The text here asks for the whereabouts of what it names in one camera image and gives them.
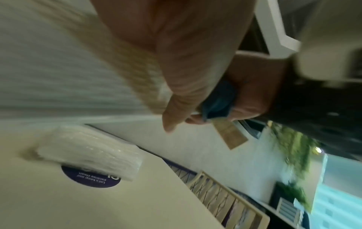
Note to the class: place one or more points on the person's left hand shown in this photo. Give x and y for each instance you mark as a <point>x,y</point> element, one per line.
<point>183,44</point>

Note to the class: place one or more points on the person's right hand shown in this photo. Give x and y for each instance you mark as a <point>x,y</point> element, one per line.
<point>260,89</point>

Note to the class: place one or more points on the blue cleaning cloth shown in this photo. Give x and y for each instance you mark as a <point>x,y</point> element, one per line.
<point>220,102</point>

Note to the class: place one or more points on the white tissue box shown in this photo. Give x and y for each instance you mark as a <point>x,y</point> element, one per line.
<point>56,67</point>

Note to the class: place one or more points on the clear plastic tissue wrapper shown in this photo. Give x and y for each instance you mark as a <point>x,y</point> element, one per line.
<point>90,149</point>

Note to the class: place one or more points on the brown rectangular board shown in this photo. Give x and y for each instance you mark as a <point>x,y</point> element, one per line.
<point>232,135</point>

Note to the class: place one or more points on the black right wristband with markers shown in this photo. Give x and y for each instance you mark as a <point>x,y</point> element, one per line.
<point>316,107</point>

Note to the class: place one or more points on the green leafy plant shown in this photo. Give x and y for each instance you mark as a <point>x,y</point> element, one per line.
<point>297,156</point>

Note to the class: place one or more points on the cream slatted chair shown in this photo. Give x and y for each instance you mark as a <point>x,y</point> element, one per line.
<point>234,205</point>

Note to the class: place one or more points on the round purple sticker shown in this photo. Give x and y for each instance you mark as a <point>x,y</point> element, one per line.
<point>84,179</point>

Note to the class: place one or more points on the white window frame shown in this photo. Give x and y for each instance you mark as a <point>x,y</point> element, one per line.
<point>277,29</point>

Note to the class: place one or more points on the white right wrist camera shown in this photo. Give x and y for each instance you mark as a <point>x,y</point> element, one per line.
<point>325,60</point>

